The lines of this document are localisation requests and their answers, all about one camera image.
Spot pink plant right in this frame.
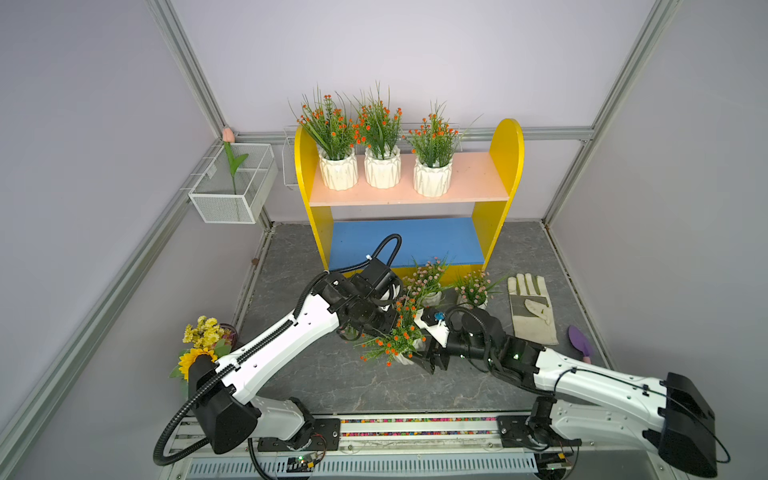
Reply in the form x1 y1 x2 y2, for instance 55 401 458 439
451 270 502 309

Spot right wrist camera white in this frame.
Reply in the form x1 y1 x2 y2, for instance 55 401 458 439
414 307 450 348

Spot pink plant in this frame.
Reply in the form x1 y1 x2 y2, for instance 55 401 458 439
405 257 447 308
451 270 502 309

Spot beige gardening glove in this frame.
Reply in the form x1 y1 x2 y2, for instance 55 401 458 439
507 273 559 346

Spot purple garden trowel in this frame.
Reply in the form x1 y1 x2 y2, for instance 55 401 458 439
567 325 594 364

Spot pink plant back centre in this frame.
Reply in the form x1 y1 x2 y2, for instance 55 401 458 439
405 257 447 308

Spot yellow sunflower bouquet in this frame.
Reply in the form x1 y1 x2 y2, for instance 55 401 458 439
169 316 239 400

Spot white mesh hanging basket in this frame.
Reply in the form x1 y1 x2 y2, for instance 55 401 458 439
188 143 278 224

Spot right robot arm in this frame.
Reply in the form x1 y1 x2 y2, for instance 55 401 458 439
414 306 725 478

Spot orange plant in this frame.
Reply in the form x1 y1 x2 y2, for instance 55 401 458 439
404 102 466 198
358 295 426 367
290 87 359 191
356 82 403 190

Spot pink artificial tulip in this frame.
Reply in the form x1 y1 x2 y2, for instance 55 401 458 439
221 127 249 195

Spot yellow rack pink blue shelves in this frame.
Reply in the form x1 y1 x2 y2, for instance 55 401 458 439
294 119 525 279

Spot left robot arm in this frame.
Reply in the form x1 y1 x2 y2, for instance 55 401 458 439
153 245 404 466

